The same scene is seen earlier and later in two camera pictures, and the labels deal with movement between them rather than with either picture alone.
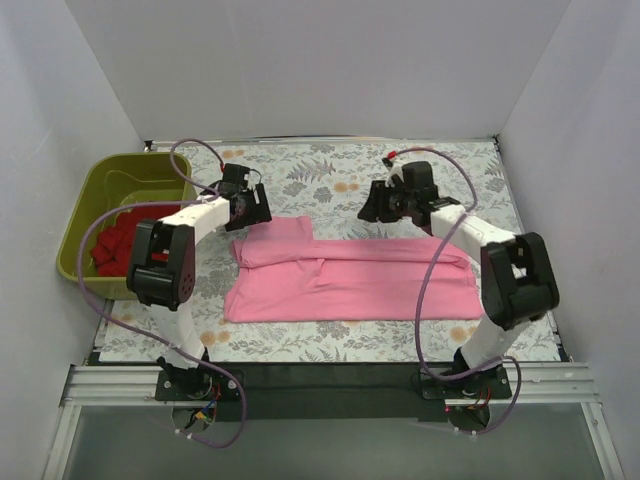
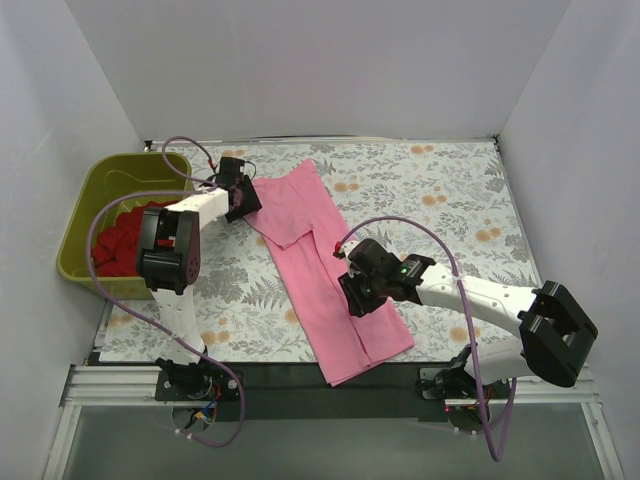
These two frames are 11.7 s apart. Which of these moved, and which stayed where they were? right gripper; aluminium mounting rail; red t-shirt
Moved: right gripper
Stayed: aluminium mounting rail; red t-shirt
